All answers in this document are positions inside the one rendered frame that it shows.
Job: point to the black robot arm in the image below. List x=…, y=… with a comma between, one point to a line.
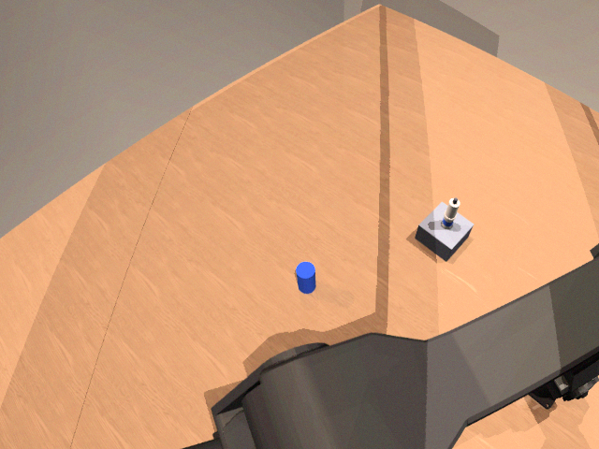
x=378, y=391

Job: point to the white marker with blue band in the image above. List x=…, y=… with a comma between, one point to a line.
x=451, y=212

